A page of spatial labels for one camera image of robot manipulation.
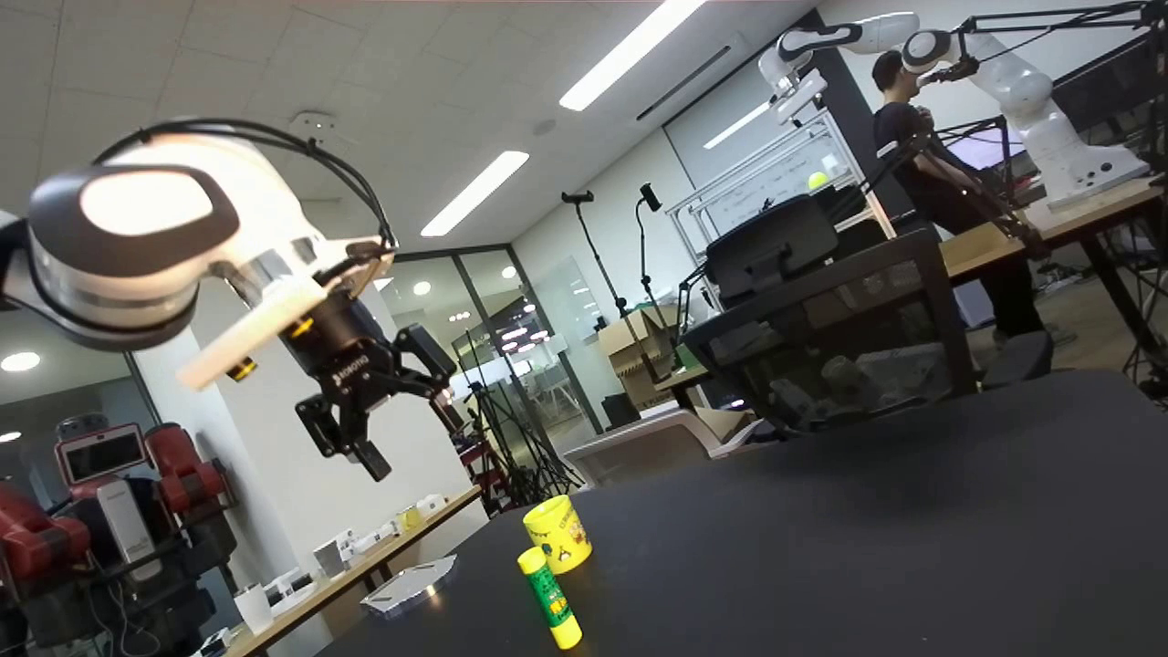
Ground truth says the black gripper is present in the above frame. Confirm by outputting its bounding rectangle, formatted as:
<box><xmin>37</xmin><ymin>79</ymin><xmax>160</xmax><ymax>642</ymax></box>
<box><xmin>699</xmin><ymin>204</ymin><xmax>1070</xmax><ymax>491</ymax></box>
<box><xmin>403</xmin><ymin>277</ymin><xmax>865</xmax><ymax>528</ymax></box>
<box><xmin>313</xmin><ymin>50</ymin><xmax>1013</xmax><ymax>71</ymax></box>
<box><xmin>281</xmin><ymin>295</ymin><xmax>459</xmax><ymax>485</ymax></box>

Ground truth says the yellow green glue stick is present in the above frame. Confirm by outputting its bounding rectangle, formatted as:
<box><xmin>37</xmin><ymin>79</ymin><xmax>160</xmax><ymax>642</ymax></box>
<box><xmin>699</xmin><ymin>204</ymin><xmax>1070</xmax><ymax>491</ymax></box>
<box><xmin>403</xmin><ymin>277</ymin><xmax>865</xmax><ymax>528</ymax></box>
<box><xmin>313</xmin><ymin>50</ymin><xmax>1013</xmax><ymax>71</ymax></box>
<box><xmin>514</xmin><ymin>544</ymin><xmax>587</xmax><ymax>654</ymax></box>

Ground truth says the yellow mug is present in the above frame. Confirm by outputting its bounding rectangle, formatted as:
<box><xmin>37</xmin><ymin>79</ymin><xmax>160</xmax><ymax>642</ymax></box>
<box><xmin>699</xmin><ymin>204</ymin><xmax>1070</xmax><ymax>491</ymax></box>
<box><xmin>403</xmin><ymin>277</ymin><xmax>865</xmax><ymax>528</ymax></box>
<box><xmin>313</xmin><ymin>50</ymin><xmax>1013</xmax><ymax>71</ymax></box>
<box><xmin>518</xmin><ymin>493</ymin><xmax>598</xmax><ymax>576</ymax></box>

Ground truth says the long wooden side table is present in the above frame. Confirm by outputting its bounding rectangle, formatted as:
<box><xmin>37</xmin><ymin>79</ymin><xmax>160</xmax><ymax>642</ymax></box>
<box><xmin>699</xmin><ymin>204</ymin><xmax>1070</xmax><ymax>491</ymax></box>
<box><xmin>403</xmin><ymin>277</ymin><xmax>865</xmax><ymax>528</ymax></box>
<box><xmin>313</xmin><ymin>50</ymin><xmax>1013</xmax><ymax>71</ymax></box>
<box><xmin>219</xmin><ymin>485</ymin><xmax>485</xmax><ymax>657</ymax></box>

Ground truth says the white paper sheet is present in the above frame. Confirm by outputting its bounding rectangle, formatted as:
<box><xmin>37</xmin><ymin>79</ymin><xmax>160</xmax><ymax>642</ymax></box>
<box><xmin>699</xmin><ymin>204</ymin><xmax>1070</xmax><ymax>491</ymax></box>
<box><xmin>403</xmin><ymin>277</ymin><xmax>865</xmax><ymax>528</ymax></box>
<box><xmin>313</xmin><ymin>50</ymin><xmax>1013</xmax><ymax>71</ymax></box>
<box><xmin>358</xmin><ymin>552</ymin><xmax>459</xmax><ymax>617</ymax></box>

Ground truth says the red Baxter robot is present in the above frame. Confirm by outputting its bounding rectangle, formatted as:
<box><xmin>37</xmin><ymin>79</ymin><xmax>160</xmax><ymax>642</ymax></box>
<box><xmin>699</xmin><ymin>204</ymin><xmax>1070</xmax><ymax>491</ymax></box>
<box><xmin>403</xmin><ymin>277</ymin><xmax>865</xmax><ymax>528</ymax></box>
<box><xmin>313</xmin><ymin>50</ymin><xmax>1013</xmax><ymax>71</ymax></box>
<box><xmin>0</xmin><ymin>416</ymin><xmax>238</xmax><ymax>595</ymax></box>

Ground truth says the long ceiling light panel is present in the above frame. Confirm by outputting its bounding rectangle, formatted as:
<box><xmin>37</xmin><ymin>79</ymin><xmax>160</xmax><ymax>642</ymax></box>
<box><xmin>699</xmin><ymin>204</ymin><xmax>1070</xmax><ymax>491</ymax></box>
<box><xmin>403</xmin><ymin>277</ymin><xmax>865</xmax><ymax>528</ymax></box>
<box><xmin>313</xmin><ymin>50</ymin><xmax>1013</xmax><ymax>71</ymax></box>
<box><xmin>556</xmin><ymin>0</ymin><xmax>711</xmax><ymax>116</ymax></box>
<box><xmin>418</xmin><ymin>148</ymin><xmax>532</xmax><ymax>240</ymax></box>

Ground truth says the black tripod stand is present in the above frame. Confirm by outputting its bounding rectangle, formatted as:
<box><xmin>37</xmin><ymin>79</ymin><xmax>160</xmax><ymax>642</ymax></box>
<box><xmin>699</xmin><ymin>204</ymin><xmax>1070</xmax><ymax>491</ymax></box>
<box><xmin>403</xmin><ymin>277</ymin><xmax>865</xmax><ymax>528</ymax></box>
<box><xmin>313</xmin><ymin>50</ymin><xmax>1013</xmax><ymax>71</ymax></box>
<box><xmin>560</xmin><ymin>187</ymin><xmax>650</xmax><ymax>359</ymax></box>
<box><xmin>627</xmin><ymin>180</ymin><xmax>687</xmax><ymax>337</ymax></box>

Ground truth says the small cardboard box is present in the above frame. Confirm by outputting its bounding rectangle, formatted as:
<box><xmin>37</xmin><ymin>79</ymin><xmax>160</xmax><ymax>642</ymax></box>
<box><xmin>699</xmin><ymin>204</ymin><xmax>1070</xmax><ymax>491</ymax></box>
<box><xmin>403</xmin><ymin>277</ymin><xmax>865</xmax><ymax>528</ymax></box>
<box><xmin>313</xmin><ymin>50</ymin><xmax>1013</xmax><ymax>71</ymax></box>
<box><xmin>593</xmin><ymin>307</ymin><xmax>687</xmax><ymax>414</ymax></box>

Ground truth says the ceiling smoke detector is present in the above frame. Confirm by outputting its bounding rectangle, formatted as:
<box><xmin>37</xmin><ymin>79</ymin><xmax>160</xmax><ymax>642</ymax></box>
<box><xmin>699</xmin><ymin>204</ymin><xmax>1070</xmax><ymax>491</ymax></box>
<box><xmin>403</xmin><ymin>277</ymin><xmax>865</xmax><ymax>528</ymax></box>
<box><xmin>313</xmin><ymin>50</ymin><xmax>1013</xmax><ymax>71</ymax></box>
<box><xmin>288</xmin><ymin>105</ymin><xmax>340</xmax><ymax>138</ymax></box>

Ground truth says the person in black shirt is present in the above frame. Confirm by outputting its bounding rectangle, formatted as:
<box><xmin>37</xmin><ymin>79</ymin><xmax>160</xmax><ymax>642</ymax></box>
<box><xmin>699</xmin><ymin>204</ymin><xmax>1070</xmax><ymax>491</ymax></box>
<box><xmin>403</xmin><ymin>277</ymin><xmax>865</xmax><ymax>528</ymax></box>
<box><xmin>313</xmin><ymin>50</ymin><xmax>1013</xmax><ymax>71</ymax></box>
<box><xmin>865</xmin><ymin>47</ymin><xmax>1060</xmax><ymax>347</ymax></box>

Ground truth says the wooden desk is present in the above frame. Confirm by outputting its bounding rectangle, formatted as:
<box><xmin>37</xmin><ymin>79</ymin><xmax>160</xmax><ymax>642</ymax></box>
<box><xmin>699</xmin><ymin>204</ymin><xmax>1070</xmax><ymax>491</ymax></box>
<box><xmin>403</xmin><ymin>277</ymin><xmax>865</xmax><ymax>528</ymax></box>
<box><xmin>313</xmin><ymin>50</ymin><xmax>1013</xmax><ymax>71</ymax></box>
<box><xmin>934</xmin><ymin>180</ymin><xmax>1168</xmax><ymax>285</ymax></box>

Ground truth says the white wrist camera mount plate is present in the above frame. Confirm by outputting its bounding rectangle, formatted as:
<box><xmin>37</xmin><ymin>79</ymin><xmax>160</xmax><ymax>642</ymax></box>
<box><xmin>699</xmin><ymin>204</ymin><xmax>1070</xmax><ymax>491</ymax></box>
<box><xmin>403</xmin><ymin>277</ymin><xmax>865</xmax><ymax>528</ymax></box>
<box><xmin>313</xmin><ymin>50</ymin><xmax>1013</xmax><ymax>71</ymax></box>
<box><xmin>174</xmin><ymin>249</ymin><xmax>330</xmax><ymax>396</ymax></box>

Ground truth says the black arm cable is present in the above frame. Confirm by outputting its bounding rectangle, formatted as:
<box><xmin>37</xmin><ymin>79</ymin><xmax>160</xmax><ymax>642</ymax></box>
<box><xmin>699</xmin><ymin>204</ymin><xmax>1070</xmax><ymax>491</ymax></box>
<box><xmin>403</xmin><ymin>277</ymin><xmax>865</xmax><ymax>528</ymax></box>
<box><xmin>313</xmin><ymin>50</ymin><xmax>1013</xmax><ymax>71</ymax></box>
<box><xmin>92</xmin><ymin>115</ymin><xmax>403</xmax><ymax>252</ymax></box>

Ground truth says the black frame table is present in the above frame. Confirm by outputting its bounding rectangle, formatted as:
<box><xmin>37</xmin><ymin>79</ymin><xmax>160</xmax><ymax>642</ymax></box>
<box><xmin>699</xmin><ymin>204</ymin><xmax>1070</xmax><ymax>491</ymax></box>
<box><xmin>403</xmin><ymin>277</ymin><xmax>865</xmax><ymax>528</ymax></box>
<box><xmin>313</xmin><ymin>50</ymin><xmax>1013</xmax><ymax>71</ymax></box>
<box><xmin>677</xmin><ymin>222</ymin><xmax>979</xmax><ymax>430</ymax></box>

